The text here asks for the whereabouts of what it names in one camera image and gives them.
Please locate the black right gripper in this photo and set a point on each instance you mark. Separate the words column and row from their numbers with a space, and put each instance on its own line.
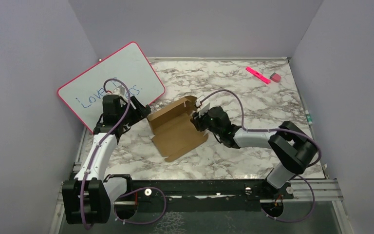
column 197, row 121

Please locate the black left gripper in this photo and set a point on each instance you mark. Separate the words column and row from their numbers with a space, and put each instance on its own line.
column 140, row 112

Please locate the brown cardboard box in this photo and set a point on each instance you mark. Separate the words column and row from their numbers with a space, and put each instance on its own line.
column 174, row 134

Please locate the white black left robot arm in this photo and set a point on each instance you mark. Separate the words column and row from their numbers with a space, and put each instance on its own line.
column 86, row 199

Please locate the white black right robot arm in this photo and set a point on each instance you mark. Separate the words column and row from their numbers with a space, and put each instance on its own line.
column 294, row 149

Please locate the pink framed whiteboard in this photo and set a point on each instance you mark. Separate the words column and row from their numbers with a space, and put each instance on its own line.
column 128, row 65

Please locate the pink highlighter marker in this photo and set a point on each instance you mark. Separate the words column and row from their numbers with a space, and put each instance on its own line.
column 258, row 75

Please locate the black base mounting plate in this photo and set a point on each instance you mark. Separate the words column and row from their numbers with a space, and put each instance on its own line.
column 213, row 195

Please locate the pink eraser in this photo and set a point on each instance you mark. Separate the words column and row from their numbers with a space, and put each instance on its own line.
column 275, row 77

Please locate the green white marker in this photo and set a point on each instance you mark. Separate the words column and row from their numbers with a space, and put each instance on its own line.
column 308, row 117

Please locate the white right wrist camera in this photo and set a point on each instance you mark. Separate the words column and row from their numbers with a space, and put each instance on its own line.
column 202, row 105

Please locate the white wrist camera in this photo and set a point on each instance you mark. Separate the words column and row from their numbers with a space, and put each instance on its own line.
column 202, row 105
column 119, row 90

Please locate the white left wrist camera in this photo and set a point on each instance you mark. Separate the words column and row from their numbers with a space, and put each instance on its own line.
column 119, row 90

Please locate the aluminium frame rail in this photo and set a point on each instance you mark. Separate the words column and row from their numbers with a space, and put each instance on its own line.
column 316, row 208

